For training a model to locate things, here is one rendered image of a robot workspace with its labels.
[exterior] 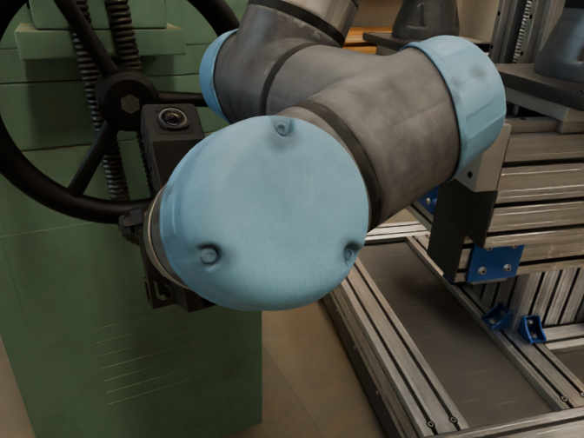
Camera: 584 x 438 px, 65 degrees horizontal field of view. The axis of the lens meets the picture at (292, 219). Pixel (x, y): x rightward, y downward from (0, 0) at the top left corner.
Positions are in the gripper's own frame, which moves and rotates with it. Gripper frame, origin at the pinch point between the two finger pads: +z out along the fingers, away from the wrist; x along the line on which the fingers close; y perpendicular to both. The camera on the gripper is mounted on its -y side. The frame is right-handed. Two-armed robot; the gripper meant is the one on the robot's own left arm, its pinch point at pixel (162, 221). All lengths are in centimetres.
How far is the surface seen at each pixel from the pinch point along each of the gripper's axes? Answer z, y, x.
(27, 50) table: 4.4, -20.7, -10.0
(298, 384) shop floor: 61, 45, 33
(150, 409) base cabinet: 47, 34, -3
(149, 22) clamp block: 3.0, -23.1, 3.2
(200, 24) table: 11.7, -26.9, 11.5
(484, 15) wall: 228, -135, 315
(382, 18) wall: 250, -143, 229
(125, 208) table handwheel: 4.5, -2.4, -3.1
